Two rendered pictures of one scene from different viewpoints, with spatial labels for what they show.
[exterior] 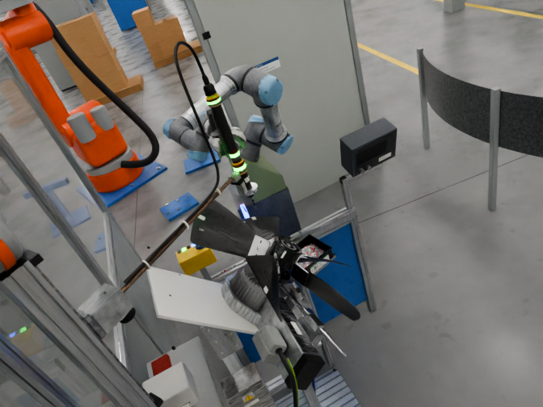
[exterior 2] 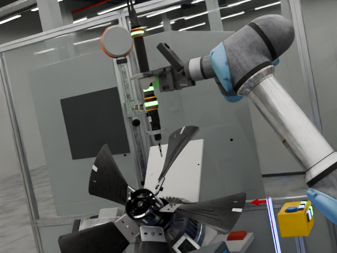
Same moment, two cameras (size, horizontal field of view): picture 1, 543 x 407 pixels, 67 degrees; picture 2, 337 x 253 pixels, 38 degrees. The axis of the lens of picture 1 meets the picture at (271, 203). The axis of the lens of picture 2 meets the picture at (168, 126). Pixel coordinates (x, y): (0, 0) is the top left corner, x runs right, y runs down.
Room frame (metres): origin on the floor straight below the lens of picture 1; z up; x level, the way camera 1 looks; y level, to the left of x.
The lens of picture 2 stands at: (2.30, -1.27, 1.58)
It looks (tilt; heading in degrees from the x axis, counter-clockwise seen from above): 4 degrees down; 127
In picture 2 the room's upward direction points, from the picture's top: 11 degrees counter-clockwise
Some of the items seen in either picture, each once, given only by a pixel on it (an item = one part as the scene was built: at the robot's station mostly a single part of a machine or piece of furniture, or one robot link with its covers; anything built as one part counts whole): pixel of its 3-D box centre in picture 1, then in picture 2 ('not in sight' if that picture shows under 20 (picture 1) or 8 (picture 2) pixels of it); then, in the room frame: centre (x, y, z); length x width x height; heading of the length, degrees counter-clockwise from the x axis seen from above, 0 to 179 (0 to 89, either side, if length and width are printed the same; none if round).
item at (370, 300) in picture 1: (363, 268); not in sight; (1.71, -0.39, 0.39); 0.04 x 0.04 x 0.78; 12
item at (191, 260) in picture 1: (196, 257); (296, 220); (1.54, 0.42, 1.02); 0.16 x 0.10 x 0.11; 102
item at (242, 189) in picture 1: (242, 181); (153, 119); (1.24, 0.07, 1.50); 0.09 x 0.07 x 0.10; 137
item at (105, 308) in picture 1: (103, 309); (132, 109); (0.79, 0.49, 1.55); 0.10 x 0.07 x 0.08; 137
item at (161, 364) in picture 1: (161, 366); (236, 235); (1.13, 0.66, 0.87); 0.08 x 0.08 x 0.02; 13
